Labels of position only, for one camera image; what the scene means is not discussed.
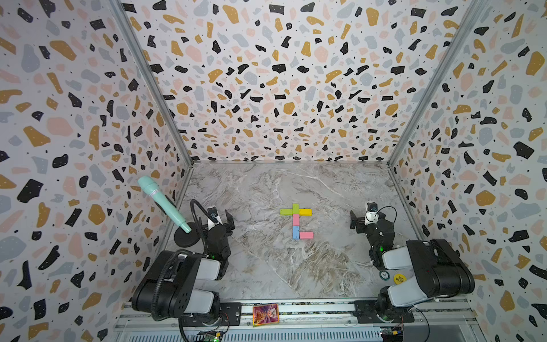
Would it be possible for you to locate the yellow block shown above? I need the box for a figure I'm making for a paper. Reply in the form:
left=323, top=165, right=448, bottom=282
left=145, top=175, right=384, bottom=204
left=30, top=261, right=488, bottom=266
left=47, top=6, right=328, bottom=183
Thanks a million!
left=299, top=209, right=313, bottom=217

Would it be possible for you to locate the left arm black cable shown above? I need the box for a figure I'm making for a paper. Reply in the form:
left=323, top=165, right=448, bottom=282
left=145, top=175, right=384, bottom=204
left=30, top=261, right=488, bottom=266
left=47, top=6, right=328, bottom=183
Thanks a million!
left=151, top=198, right=215, bottom=321

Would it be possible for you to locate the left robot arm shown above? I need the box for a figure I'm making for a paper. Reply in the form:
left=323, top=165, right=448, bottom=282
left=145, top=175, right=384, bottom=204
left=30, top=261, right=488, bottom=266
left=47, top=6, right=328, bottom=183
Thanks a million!
left=131, top=207, right=235, bottom=326

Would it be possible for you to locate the mint green toy microphone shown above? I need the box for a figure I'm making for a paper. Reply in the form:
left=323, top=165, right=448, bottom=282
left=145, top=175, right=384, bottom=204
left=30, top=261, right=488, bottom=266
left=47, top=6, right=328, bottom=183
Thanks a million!
left=138, top=176, right=192, bottom=234

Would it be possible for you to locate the blue block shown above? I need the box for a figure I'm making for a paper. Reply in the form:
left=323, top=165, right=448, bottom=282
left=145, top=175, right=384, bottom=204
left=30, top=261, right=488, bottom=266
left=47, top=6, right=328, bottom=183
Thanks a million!
left=292, top=226, right=300, bottom=240

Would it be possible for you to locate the colourful card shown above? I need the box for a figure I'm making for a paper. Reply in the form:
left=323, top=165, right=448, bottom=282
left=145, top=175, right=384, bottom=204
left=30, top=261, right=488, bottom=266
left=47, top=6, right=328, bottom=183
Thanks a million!
left=252, top=304, right=280, bottom=327

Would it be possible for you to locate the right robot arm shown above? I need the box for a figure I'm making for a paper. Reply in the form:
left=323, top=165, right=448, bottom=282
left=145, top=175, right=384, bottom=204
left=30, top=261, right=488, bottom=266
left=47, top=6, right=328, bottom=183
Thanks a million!
left=350, top=202, right=475, bottom=323

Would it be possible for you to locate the aluminium front rail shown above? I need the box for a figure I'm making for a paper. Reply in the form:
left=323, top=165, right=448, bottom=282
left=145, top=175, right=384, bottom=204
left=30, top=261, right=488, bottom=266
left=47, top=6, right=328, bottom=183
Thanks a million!
left=110, top=296, right=485, bottom=341

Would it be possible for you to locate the yellow round sticker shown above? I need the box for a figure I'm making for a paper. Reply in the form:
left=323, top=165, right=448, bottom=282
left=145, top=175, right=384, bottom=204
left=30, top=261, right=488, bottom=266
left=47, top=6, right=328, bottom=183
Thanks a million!
left=393, top=274, right=407, bottom=285

